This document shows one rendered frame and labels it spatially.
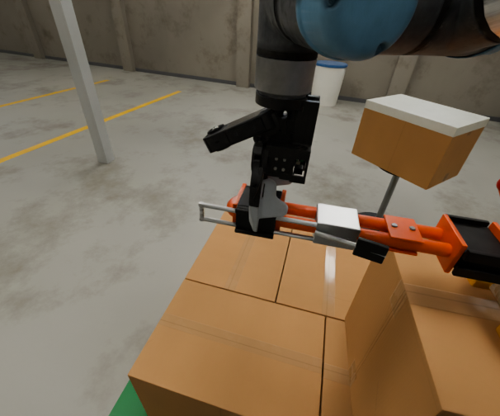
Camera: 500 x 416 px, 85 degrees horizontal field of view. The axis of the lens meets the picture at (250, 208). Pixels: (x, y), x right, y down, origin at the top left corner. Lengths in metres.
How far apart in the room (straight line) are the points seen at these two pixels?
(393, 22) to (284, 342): 0.98
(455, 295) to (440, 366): 0.17
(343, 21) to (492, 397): 0.51
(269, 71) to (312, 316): 0.96
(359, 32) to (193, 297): 1.07
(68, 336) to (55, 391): 0.28
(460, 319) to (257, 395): 0.62
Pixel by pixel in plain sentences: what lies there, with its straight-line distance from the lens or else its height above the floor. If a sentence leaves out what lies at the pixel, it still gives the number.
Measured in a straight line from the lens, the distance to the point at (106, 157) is 3.46.
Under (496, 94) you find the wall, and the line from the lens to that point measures 6.86.
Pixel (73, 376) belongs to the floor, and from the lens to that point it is 1.79.
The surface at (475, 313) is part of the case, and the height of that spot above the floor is 1.07.
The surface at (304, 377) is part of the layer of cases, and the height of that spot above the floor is 0.54.
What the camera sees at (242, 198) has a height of 1.22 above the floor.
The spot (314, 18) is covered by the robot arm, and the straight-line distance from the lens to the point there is 0.25.
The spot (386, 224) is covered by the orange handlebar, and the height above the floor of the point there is 1.21.
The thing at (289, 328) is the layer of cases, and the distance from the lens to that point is 1.11.
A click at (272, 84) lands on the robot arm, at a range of 0.36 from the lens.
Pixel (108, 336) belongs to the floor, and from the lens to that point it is 1.83.
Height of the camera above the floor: 1.49
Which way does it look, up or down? 36 degrees down
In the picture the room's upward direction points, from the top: 3 degrees clockwise
